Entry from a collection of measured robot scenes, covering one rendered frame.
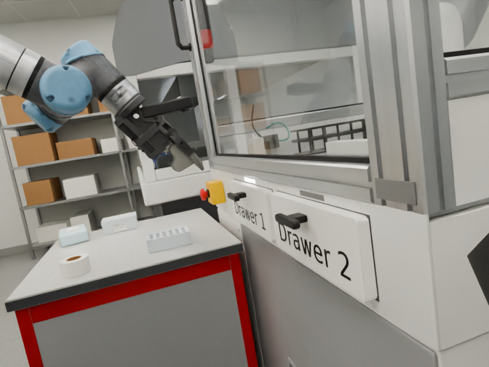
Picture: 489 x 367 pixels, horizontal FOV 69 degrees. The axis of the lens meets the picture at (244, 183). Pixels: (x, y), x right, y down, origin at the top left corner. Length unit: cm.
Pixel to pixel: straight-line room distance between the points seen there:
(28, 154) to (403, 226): 460
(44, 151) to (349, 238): 446
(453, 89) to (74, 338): 95
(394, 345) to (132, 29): 151
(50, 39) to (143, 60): 374
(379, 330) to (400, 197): 20
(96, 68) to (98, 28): 448
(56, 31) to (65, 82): 472
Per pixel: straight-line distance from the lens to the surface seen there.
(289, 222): 54
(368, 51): 43
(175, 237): 106
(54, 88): 64
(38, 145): 478
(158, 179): 163
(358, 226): 45
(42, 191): 481
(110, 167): 506
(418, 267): 42
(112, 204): 511
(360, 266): 47
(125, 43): 168
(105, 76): 80
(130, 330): 104
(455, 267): 43
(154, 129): 79
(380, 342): 54
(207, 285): 102
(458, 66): 41
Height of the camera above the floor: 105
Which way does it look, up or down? 8 degrees down
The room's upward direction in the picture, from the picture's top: 9 degrees counter-clockwise
